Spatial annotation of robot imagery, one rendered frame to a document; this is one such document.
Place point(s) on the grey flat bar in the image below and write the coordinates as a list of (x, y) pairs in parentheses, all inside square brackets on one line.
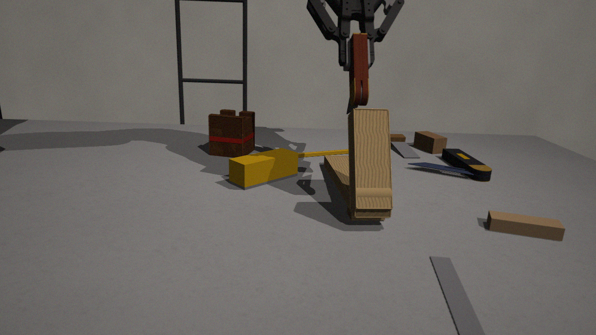
[(458, 302)]

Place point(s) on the brown rectangular wooden block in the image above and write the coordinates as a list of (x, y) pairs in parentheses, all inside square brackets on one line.
[(525, 225)]

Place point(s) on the yellow rectangular block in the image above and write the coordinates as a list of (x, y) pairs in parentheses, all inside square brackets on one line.
[(262, 168)]

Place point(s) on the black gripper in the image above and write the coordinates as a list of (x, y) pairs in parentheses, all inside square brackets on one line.
[(359, 10)]

